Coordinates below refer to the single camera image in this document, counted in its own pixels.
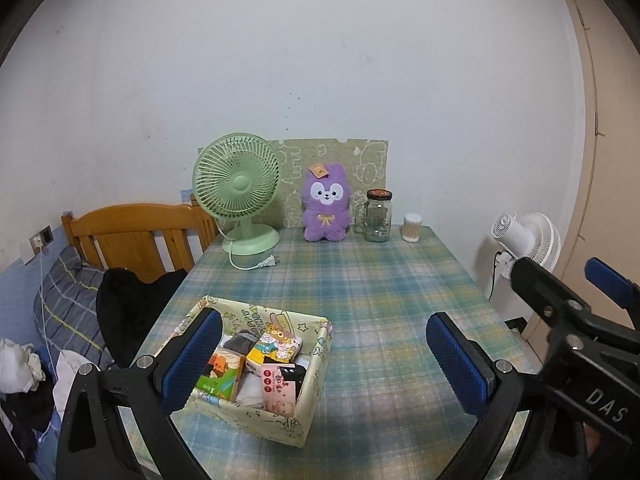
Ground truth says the cotton swab container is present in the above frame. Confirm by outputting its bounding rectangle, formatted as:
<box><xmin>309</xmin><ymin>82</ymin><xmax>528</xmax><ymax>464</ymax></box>
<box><xmin>402</xmin><ymin>212</ymin><xmax>423</xmax><ymax>243</ymax></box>

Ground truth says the black garment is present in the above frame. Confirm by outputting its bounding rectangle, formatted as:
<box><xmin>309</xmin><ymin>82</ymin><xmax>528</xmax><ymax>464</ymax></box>
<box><xmin>96</xmin><ymin>267</ymin><xmax>188</xmax><ymax>368</ymax></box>

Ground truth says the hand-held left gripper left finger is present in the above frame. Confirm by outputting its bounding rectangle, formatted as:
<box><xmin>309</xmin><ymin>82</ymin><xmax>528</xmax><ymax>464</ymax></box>
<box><xmin>55</xmin><ymin>307</ymin><xmax>223</xmax><ymax>480</ymax></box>

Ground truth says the grey sock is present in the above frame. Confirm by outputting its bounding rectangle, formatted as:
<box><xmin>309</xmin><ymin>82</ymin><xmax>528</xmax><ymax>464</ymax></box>
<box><xmin>220</xmin><ymin>329</ymin><xmax>261</xmax><ymax>356</ymax></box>

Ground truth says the green desk fan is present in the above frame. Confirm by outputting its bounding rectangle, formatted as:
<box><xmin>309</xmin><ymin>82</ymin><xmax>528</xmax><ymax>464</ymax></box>
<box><xmin>192</xmin><ymin>132</ymin><xmax>281</xmax><ymax>256</ymax></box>

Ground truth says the dark cloth pile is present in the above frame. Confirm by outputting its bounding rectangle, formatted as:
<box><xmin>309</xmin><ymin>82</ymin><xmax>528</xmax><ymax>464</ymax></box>
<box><xmin>0</xmin><ymin>392</ymin><xmax>58</xmax><ymax>466</ymax></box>

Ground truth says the blue plaid pillow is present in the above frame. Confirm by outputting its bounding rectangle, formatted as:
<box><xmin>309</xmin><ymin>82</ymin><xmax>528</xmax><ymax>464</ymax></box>
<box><xmin>32</xmin><ymin>245</ymin><xmax>113</xmax><ymax>366</ymax></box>

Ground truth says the black fan cable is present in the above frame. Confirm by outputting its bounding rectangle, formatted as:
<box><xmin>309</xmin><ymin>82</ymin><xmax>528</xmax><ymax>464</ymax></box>
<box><xmin>487</xmin><ymin>250</ymin><xmax>501</xmax><ymax>301</ymax></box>

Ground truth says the white towel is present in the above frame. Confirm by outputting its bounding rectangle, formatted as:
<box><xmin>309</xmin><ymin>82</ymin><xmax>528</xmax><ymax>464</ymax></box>
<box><xmin>235</xmin><ymin>377</ymin><xmax>266</xmax><ymax>408</ymax></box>

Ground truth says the beige door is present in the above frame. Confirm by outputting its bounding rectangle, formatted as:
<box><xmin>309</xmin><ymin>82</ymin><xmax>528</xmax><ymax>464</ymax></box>
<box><xmin>559</xmin><ymin>0</ymin><xmax>640</xmax><ymax>331</ymax></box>

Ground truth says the cartoon printed storage box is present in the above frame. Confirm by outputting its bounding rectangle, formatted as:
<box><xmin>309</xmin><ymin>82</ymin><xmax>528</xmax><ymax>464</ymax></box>
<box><xmin>150</xmin><ymin>296</ymin><xmax>333</xmax><ymax>448</ymax></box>

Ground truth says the pale fan power cord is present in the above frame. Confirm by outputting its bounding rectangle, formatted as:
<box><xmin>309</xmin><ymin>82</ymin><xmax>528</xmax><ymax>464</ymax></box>
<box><xmin>227</xmin><ymin>232</ymin><xmax>278</xmax><ymax>272</ymax></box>

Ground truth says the glass jar mug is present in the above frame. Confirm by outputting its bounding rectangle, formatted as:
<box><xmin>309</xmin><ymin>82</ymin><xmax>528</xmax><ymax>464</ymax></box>
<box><xmin>354</xmin><ymin>189</ymin><xmax>393</xmax><ymax>243</ymax></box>

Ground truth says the cartoon printed cardboard board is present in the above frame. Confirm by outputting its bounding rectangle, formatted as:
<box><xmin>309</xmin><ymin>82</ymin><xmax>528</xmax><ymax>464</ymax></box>
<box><xmin>197</xmin><ymin>137</ymin><xmax>388</xmax><ymax>231</ymax></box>

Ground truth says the green tissue pack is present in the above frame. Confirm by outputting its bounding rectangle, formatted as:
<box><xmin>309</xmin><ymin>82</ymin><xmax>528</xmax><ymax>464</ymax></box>
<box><xmin>194</xmin><ymin>350</ymin><xmax>247</xmax><ymax>402</ymax></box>

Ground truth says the purple plush toy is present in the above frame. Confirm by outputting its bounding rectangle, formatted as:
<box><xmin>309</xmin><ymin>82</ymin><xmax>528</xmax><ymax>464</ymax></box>
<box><xmin>300</xmin><ymin>161</ymin><xmax>353</xmax><ymax>243</ymax></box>

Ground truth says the white garment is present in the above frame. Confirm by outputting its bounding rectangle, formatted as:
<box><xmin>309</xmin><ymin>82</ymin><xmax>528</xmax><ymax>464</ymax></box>
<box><xmin>52</xmin><ymin>350</ymin><xmax>103</xmax><ymax>398</ymax></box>

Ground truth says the white charging cable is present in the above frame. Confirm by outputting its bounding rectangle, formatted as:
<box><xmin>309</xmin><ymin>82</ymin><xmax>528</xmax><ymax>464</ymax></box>
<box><xmin>35</xmin><ymin>252</ymin><xmax>63</xmax><ymax>376</ymax></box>

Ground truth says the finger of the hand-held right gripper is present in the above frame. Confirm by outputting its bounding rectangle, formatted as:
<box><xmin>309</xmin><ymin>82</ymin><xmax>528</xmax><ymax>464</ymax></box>
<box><xmin>510</xmin><ymin>256</ymin><xmax>593</xmax><ymax>333</ymax></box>
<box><xmin>585</xmin><ymin>256</ymin><xmax>640</xmax><ymax>313</ymax></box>

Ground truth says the white fan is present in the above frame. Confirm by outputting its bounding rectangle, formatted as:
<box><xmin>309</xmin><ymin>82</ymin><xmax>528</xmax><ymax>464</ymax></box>
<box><xmin>490</xmin><ymin>211</ymin><xmax>562</xmax><ymax>281</ymax></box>

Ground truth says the pink tissue pack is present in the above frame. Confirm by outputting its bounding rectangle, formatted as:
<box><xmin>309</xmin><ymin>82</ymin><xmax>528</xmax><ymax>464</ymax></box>
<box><xmin>260</xmin><ymin>362</ymin><xmax>306</xmax><ymax>416</ymax></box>

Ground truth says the white crumpled cloth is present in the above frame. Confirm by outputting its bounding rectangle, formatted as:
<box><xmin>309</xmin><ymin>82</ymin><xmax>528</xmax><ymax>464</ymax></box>
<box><xmin>0</xmin><ymin>338</ymin><xmax>46</xmax><ymax>395</ymax></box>

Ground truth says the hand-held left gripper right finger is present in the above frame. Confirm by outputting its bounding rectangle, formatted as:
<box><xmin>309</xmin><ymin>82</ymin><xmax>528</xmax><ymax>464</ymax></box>
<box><xmin>426</xmin><ymin>311</ymin><xmax>548</xmax><ymax>480</ymax></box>

